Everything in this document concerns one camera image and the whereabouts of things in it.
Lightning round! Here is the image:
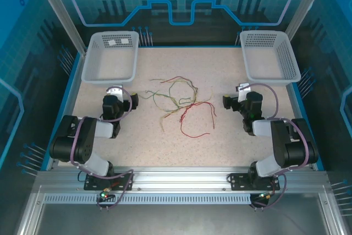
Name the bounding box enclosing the red cable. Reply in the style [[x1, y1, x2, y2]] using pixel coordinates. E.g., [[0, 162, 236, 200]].
[[179, 101, 218, 139], [161, 76, 199, 109]]

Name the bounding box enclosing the grey plastic basket with stickers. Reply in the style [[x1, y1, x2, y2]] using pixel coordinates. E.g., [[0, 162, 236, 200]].
[[80, 30, 140, 86]]

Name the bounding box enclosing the steel lower shelf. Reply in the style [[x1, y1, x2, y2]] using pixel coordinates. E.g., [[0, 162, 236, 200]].
[[16, 185, 347, 235]]

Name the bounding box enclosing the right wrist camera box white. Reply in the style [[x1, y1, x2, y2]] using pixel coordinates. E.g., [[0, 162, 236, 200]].
[[235, 83, 251, 102]]

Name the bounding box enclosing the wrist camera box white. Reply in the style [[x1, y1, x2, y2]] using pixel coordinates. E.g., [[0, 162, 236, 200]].
[[235, 83, 251, 102], [106, 85, 124, 101]]

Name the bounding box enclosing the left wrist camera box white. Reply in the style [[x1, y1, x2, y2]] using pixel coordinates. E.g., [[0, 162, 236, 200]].
[[106, 85, 124, 101]]

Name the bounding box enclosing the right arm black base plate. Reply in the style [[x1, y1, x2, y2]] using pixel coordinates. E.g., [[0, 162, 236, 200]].
[[229, 173, 281, 191]]

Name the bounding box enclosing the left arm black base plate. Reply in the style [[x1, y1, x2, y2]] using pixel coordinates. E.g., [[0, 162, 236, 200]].
[[84, 172, 135, 191]]

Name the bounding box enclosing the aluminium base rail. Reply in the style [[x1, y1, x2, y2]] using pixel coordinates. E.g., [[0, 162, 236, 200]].
[[37, 165, 328, 195]]

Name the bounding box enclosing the slotted grey cable duct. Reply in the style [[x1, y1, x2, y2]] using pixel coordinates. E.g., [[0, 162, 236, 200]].
[[43, 193, 252, 205]]

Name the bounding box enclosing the aluminium frame post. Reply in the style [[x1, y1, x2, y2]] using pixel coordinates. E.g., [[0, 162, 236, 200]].
[[29, 0, 88, 56], [284, 0, 333, 43]]

